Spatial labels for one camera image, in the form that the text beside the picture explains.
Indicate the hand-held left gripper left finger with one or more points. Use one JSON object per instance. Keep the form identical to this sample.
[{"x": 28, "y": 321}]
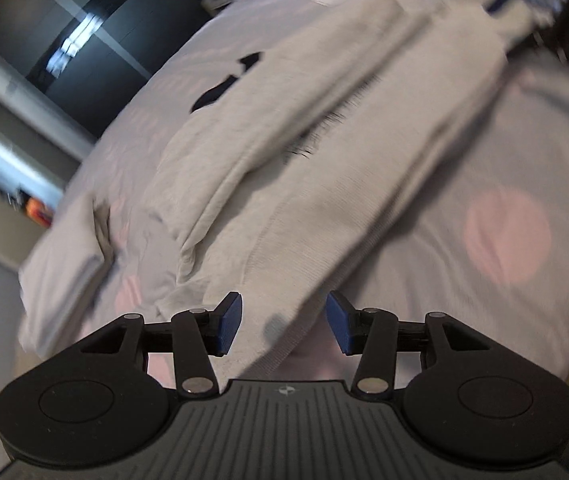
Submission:
[{"x": 229, "y": 322}]

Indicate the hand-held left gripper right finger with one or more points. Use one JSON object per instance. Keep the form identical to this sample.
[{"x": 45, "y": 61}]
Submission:
[{"x": 339, "y": 322}]

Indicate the light grey printed sweatshirt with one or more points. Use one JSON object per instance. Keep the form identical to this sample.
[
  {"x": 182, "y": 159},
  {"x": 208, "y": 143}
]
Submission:
[{"x": 314, "y": 160}]

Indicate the grey pink polka dot bedspread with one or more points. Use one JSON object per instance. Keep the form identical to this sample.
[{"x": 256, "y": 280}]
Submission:
[{"x": 514, "y": 160}]

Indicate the red orange stool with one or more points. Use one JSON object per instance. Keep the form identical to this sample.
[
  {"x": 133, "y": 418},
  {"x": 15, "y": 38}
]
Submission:
[{"x": 37, "y": 210}]

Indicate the black sliding door wardrobe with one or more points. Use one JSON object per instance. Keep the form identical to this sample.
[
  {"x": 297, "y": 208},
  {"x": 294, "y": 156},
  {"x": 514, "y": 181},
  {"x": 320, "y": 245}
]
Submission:
[{"x": 114, "y": 10}]

